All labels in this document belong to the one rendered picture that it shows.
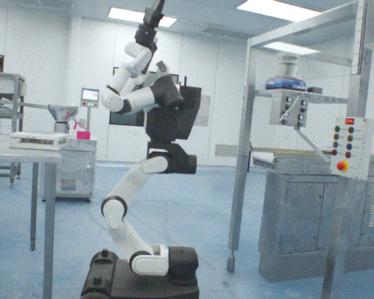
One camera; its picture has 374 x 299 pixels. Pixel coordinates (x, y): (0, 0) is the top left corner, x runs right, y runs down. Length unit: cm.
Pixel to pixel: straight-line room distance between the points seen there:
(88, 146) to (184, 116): 241
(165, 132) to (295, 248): 135
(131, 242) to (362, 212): 185
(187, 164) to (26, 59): 547
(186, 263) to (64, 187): 244
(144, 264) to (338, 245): 100
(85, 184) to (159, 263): 235
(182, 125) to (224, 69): 588
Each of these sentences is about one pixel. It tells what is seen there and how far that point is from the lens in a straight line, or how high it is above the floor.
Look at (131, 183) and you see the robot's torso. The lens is 184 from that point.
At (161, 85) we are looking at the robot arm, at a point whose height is 126.
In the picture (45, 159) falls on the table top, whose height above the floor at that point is 87.
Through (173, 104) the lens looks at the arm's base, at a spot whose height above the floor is 117.
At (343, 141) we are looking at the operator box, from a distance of 160.
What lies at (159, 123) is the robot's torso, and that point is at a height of 107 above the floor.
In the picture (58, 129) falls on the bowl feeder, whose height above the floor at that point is 84.
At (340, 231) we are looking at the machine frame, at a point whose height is 66.
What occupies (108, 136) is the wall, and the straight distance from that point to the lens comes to 690.
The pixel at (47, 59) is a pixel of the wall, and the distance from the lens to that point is 692.
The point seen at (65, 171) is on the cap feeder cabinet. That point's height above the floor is 37.
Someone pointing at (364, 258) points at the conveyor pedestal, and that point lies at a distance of 316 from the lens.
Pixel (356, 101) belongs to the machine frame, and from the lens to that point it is 166.
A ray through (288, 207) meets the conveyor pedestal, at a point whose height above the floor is 55.
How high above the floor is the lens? 111
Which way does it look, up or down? 5 degrees down
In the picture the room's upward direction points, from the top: 5 degrees clockwise
